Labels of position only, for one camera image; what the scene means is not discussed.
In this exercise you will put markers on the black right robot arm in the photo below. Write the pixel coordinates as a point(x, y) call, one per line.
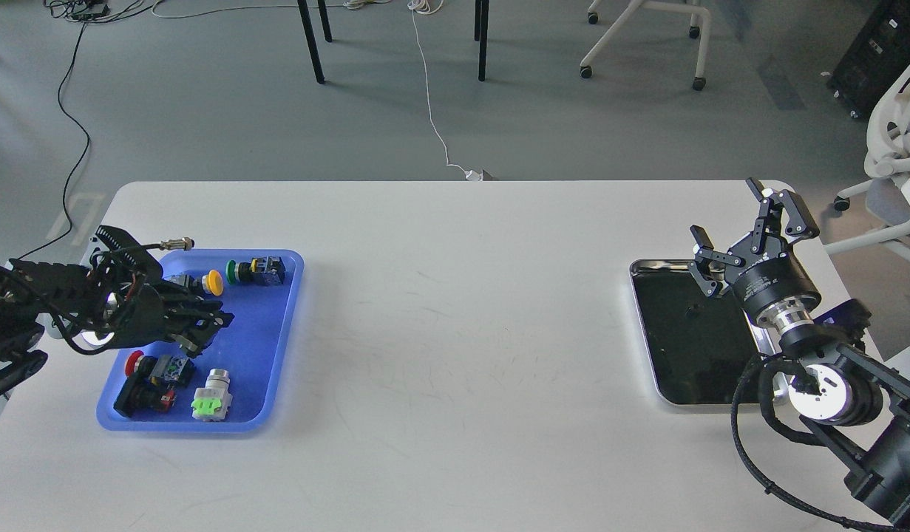
point(820, 388)

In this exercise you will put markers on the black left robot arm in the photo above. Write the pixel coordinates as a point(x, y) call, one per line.
point(72, 296)

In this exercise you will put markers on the red emergency stop button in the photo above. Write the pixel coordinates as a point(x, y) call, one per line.
point(166, 370)

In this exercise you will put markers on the grey switch with green block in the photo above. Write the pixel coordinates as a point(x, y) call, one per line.
point(212, 401)

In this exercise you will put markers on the white office chair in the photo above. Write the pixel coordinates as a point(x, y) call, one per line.
point(887, 165)

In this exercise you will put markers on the white chair base with castors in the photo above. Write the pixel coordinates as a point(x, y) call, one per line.
point(699, 26)

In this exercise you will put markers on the shiny metal tray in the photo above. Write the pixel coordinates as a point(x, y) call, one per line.
point(697, 347)

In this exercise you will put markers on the black equipment case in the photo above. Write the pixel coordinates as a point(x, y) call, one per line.
point(878, 55)

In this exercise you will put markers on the green push button switch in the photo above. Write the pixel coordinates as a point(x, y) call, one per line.
point(262, 270)

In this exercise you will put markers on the black switch with red part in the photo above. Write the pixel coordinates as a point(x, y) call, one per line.
point(138, 393)

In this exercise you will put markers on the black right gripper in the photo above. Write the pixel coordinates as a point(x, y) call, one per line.
point(766, 270)

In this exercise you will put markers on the yellow push button switch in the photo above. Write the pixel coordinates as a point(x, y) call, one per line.
point(211, 284)

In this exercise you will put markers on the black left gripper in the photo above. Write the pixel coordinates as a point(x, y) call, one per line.
point(161, 312)

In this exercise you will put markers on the blue plastic tray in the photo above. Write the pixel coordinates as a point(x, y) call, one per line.
point(251, 349)

